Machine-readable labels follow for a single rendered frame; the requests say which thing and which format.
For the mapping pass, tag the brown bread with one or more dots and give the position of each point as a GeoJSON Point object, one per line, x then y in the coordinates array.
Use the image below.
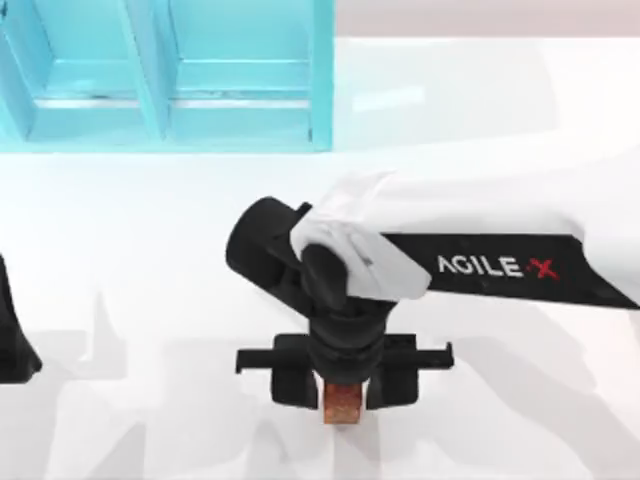
{"type": "Point", "coordinates": [343, 405]}

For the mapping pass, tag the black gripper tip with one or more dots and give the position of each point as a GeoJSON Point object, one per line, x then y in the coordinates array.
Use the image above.
{"type": "Point", "coordinates": [15, 340]}

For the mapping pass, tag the light blue rack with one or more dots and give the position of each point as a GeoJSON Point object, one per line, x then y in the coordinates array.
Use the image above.
{"type": "Point", "coordinates": [100, 75]}

